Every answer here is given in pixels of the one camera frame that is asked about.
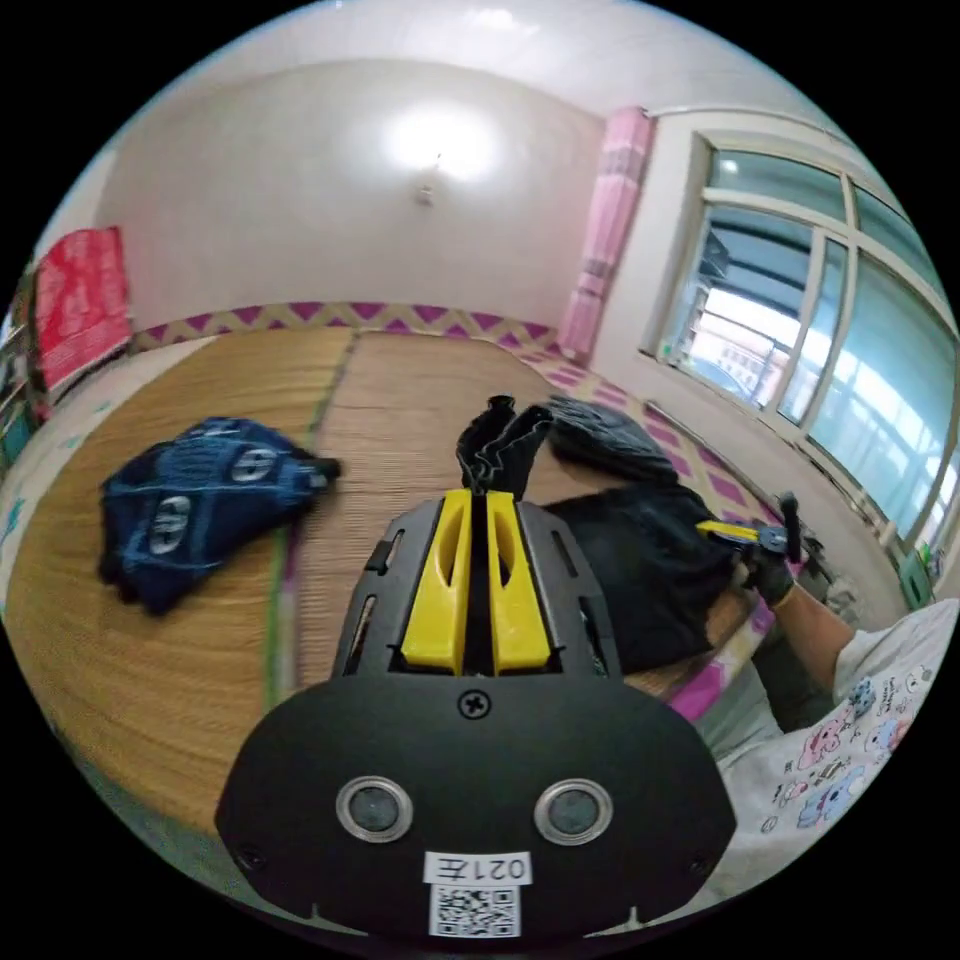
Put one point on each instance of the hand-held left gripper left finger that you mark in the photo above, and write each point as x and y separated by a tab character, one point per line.
435	592

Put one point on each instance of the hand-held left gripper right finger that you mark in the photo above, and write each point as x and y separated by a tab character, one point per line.
516	622

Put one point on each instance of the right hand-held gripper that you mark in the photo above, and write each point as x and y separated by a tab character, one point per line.
772	541

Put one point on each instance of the black jeans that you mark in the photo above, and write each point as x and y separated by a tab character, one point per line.
645	570

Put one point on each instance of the person's right forearm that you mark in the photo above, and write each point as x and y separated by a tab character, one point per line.
814	637

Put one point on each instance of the person's right hand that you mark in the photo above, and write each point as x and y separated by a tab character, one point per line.
772	579

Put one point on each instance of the window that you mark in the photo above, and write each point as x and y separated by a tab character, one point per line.
825	337

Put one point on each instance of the person's body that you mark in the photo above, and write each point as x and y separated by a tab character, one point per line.
825	757

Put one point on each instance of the blue patterned garment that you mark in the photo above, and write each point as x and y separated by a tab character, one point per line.
202	510

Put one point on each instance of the bed with woven mat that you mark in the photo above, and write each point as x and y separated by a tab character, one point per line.
172	675

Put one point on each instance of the pink curtain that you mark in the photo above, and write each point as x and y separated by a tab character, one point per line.
604	240

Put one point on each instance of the red patterned hanging cloth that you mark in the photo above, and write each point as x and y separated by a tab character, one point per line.
81	304

